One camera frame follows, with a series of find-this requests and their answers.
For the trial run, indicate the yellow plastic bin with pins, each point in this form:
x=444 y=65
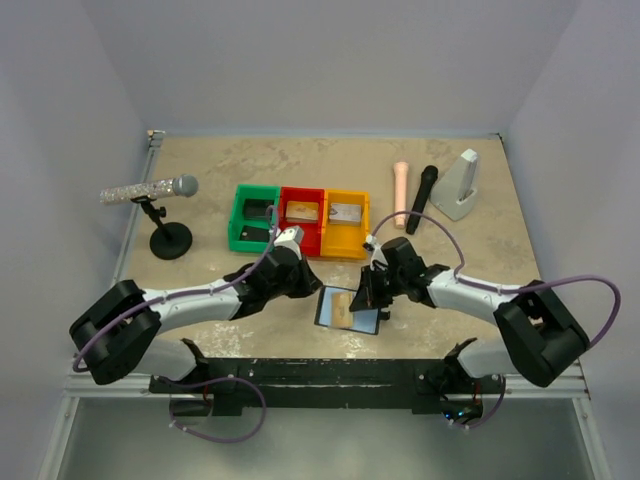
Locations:
x=345 y=241

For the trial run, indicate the grey credit card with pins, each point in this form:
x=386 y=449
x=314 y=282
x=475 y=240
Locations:
x=254 y=234

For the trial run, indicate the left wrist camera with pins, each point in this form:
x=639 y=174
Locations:
x=290 y=238

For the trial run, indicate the gold card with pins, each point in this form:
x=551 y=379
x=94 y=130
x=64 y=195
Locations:
x=341 y=317

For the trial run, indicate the glitter silver microphone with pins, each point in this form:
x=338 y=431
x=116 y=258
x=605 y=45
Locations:
x=182 y=186

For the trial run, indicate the pink microphone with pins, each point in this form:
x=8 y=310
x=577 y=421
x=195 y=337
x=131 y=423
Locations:
x=400 y=170

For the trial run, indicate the green plastic bin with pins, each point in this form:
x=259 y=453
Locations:
x=237 y=222

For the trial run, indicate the card in red bin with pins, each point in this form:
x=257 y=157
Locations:
x=302 y=212

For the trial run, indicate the aluminium frame rail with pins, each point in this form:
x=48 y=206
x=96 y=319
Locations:
x=64 y=422

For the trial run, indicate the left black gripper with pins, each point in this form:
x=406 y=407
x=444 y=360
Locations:
x=309 y=283

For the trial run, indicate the black item in green bin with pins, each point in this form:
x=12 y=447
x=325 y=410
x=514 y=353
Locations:
x=256 y=209

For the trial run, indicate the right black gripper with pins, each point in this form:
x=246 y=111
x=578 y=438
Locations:
x=367 y=296

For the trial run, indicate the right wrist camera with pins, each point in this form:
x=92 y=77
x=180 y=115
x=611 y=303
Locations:
x=377 y=260

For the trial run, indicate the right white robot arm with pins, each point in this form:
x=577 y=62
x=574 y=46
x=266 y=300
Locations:
x=539 y=337

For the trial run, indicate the black microphone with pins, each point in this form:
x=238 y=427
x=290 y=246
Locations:
x=428 y=179

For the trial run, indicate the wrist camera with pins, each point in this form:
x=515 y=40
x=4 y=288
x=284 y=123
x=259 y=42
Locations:
x=377 y=260
x=290 y=238

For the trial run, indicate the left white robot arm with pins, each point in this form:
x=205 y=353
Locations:
x=120 y=334

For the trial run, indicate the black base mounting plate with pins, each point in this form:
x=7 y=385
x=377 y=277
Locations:
x=234 y=384

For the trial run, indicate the grey wedge stand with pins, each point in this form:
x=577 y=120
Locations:
x=456 y=192

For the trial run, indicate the red plastic bin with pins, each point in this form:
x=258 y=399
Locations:
x=311 y=243

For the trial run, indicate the black leather card holder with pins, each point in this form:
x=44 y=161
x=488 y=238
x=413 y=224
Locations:
x=365 y=321

